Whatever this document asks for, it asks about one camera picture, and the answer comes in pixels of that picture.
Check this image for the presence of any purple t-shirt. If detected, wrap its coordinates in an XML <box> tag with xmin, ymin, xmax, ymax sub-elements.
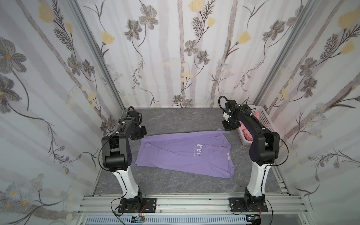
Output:
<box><xmin>136</xmin><ymin>129</ymin><xmax>235</xmax><ymax>179</ymax></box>

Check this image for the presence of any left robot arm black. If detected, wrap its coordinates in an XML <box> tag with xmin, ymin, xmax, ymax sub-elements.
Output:
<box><xmin>101</xmin><ymin>106</ymin><xmax>147</xmax><ymax>212</ymax></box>

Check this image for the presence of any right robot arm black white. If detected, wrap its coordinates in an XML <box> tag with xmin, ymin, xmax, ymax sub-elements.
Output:
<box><xmin>218</xmin><ymin>96</ymin><xmax>280</xmax><ymax>215</ymax></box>

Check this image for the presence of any white plastic laundry basket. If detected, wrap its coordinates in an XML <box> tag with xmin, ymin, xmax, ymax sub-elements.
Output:
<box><xmin>237</xmin><ymin>105</ymin><xmax>278</xmax><ymax>145</ymax></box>

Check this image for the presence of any pink t-shirt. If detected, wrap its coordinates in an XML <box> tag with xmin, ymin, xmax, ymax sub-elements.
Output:
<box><xmin>237</xmin><ymin>111</ymin><xmax>262</xmax><ymax>141</ymax></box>

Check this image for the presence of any small circuit board left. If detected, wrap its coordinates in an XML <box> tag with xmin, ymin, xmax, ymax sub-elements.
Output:
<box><xmin>131</xmin><ymin>216</ymin><xmax>145</xmax><ymax>223</ymax></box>

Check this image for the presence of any small circuit board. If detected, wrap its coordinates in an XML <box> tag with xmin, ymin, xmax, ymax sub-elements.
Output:
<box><xmin>131</xmin><ymin>216</ymin><xmax>145</xmax><ymax>223</ymax></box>
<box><xmin>246</xmin><ymin>214</ymin><xmax>261</xmax><ymax>225</ymax></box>

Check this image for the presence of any small circuit board right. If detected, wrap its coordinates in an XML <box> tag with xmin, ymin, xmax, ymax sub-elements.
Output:
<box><xmin>246</xmin><ymin>214</ymin><xmax>261</xmax><ymax>225</ymax></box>

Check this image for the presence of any white ventilation grille strip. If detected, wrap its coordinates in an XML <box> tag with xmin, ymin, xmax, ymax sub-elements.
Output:
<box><xmin>85</xmin><ymin>214</ymin><xmax>251</xmax><ymax>225</ymax></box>

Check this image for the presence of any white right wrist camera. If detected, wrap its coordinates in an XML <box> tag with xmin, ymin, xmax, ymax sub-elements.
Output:
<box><xmin>223</xmin><ymin>112</ymin><xmax>229</xmax><ymax>121</ymax></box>

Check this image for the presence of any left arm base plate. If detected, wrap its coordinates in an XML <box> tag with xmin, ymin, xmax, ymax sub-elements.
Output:
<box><xmin>116</xmin><ymin>198</ymin><xmax>157</xmax><ymax>213</ymax></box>

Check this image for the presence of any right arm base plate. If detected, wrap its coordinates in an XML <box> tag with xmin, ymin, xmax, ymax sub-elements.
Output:
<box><xmin>228</xmin><ymin>197</ymin><xmax>269</xmax><ymax>213</ymax></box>

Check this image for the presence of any aluminium front rail frame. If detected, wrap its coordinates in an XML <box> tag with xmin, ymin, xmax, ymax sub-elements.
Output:
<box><xmin>76</xmin><ymin>192</ymin><xmax>314</xmax><ymax>225</ymax></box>

